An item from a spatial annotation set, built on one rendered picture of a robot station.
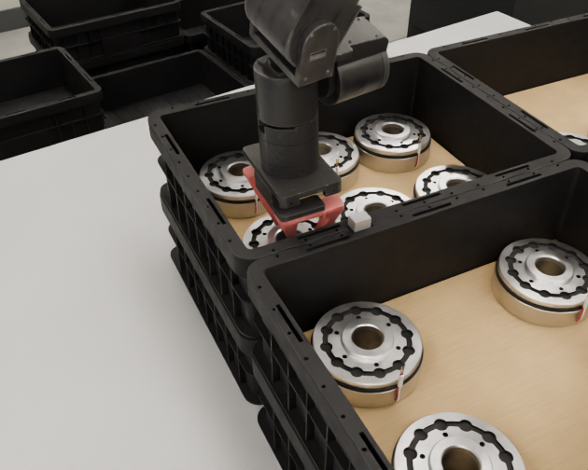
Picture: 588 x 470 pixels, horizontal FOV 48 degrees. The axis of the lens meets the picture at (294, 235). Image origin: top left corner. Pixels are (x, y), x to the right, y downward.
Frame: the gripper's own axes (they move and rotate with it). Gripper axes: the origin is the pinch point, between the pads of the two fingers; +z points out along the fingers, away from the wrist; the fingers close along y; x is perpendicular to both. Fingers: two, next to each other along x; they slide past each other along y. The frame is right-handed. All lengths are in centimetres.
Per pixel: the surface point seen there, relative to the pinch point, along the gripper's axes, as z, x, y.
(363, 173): 4.2, -15.4, 12.3
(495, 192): -5.1, -18.5, -8.9
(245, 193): 0.5, 1.7, 10.3
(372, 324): 0.9, -1.5, -14.5
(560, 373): 5.3, -16.3, -24.1
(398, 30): 85, -152, 220
